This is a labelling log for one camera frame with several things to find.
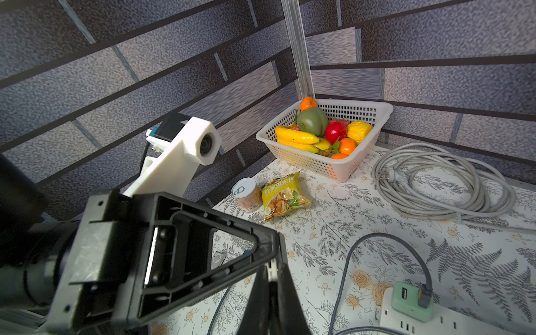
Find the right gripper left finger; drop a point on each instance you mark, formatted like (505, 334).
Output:
(256, 315)

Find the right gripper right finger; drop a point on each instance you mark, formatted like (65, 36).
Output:
(291, 316)

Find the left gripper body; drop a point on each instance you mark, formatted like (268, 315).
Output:
(94, 289)

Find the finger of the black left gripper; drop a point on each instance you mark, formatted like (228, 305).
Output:
(174, 266)

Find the green charger plug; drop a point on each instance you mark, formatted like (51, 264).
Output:
(412, 301)

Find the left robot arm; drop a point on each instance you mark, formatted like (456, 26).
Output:
(34, 253)

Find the grey mp3 player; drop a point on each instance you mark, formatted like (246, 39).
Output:
(218, 259)

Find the pull-tab food can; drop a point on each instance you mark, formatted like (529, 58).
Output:
(247, 194)

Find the yellow corn chips bag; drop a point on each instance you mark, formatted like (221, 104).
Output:
(282, 196)

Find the white power strip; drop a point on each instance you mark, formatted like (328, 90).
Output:
(444, 321)

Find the yellow plastic banana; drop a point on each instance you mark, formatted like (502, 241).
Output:
(303, 141)

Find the green plastic mango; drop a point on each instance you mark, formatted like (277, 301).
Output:
(313, 120)

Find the orange plastic tangerine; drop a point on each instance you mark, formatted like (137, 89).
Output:
(307, 103)

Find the yellow plastic corn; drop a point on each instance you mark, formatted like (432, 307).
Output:
(358, 131)

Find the white plastic fruit basket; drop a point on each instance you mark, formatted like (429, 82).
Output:
(346, 155)

